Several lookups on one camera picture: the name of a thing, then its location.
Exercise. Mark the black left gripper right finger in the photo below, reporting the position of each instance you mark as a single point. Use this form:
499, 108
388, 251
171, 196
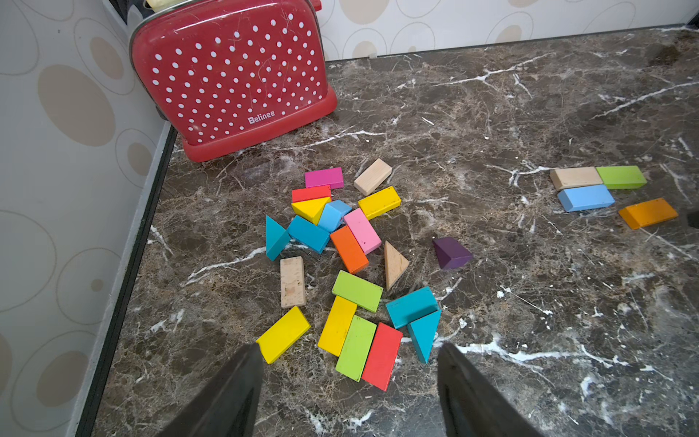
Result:
471, 406

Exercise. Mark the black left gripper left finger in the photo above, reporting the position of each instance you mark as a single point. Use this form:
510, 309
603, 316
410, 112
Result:
228, 404

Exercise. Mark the light blue rectangular block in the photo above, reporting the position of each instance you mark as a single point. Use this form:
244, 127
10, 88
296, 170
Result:
585, 198

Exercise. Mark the natural wood rectangular block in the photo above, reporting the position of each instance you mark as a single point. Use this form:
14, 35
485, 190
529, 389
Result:
575, 178

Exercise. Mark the orange rectangular block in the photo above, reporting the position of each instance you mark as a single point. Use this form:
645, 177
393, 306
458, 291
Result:
648, 213

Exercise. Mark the green rectangular block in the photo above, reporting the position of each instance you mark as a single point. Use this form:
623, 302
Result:
622, 177

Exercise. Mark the yellow rectangular block left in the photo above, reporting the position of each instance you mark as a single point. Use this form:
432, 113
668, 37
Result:
283, 334

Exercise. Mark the yellow rectangular block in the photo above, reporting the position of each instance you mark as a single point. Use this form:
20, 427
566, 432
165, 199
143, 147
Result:
380, 203
283, 334
337, 326

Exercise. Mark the teal triangular block lower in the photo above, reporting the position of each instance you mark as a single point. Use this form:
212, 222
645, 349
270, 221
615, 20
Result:
423, 332

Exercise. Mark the teal triangular block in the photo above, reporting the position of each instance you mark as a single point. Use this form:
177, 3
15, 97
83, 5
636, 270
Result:
423, 332
277, 238

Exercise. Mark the red rectangular block lower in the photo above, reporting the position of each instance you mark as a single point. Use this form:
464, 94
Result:
383, 353

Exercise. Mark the red rectangular block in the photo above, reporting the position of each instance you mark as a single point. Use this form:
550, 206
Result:
383, 353
301, 195

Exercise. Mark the teal rectangular block lower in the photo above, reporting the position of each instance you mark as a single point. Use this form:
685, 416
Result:
411, 307

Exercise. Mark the teal rectangular block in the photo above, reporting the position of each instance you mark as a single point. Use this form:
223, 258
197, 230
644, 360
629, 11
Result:
308, 234
411, 307

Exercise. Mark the lime green block lower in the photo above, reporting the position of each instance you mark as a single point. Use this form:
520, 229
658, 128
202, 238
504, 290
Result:
356, 348

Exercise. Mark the lime green block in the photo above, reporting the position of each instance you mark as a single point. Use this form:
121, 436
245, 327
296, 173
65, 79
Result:
357, 290
356, 348

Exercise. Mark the natural wood block left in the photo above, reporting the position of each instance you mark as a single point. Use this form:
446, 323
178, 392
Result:
292, 283

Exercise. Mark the yellow rectangular block lower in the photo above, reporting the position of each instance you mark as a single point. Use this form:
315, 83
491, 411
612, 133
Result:
337, 326

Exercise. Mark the lime green block upper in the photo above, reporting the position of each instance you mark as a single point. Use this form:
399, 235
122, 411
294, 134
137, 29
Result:
357, 290

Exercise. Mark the purple triangular block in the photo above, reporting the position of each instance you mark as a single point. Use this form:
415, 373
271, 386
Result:
450, 253

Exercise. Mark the natural wood triangular block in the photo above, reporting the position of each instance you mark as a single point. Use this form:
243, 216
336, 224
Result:
395, 264

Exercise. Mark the teal triangular block left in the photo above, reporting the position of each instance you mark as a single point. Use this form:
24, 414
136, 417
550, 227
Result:
277, 238

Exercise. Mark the orange-red rectangular block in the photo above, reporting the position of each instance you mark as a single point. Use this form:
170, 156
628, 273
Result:
349, 249

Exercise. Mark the teal rectangular block upper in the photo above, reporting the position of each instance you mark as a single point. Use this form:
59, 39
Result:
308, 234

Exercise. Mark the yellow triangular block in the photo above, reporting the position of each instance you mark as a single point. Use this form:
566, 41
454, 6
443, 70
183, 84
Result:
311, 210

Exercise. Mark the light blue triangular block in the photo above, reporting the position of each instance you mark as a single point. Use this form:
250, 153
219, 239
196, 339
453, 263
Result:
333, 214

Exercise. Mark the pink rectangular block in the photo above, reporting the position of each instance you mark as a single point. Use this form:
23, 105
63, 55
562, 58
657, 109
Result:
362, 231

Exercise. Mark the yellow rectangular block upper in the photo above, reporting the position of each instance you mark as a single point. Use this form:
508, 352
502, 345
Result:
380, 203

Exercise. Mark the red rectangular block upper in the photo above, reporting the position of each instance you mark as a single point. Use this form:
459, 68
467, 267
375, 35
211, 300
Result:
301, 195

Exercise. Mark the natural wood block upper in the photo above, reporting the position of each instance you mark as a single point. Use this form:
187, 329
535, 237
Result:
372, 177

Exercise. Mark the magenta rectangular block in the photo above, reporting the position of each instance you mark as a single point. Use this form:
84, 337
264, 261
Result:
326, 177

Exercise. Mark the red polka dot toy toaster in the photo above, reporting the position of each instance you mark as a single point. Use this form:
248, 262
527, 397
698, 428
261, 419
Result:
228, 75

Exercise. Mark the toy bread slice front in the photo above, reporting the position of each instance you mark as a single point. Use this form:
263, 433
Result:
158, 5

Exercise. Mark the black corner frame post left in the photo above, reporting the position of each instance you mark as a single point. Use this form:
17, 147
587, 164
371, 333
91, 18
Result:
147, 207

